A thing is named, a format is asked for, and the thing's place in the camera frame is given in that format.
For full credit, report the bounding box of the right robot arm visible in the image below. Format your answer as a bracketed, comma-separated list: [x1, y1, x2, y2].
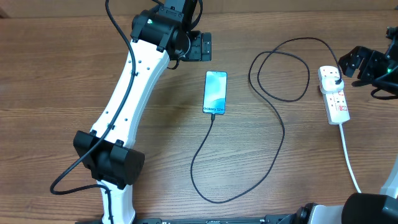
[281, 27, 397, 223]

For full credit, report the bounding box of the white charger plug adapter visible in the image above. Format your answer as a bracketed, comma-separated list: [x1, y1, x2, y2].
[320, 77, 345, 94]

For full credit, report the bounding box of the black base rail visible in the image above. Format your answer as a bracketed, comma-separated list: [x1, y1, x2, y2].
[74, 213, 299, 224]

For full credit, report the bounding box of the black charging cable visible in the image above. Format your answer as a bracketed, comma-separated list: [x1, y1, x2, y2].
[190, 37, 344, 205]

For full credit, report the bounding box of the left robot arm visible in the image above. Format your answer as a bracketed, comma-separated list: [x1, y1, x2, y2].
[73, 0, 211, 223]

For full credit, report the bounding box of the smartphone with blue screen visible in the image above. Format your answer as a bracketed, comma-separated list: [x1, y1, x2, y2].
[203, 71, 228, 114]

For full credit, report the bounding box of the white power strip cord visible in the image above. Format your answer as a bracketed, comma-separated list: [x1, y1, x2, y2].
[338, 123, 363, 194]

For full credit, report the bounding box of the white power strip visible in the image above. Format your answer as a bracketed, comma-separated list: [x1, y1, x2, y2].
[318, 65, 350, 125]

